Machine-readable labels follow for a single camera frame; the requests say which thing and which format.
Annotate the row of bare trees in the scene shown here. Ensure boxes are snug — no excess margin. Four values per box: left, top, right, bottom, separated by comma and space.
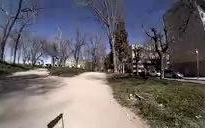
0, 0, 105, 68

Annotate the parked car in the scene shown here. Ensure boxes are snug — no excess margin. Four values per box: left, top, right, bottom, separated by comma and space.
164, 69, 185, 80
148, 68, 162, 78

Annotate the robot's own part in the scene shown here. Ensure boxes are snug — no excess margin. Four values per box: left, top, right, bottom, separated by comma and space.
46, 112, 65, 128

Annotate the grass patch between paths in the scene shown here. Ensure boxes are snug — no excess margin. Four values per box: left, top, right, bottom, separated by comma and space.
49, 66, 88, 78

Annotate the tall bare tree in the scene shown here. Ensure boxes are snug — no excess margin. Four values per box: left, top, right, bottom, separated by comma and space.
79, 0, 128, 74

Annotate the lamp pole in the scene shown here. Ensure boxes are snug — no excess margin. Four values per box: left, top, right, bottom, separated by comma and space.
194, 48, 201, 80

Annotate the large dark building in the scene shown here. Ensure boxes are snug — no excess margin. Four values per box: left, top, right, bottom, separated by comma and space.
163, 0, 205, 78

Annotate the dark evergreen tree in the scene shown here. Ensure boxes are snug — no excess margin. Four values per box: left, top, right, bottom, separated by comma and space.
113, 21, 134, 75

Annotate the grass bank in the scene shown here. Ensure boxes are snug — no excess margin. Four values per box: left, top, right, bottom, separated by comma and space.
0, 59, 36, 78

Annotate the pale dirt path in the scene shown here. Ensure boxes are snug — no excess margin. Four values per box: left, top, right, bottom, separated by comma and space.
0, 68, 152, 128

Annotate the grass verge with litter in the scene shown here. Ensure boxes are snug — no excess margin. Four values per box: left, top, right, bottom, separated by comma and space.
106, 73, 205, 128

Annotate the grey road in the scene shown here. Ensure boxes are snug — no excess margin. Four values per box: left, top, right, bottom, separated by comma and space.
149, 75, 205, 85

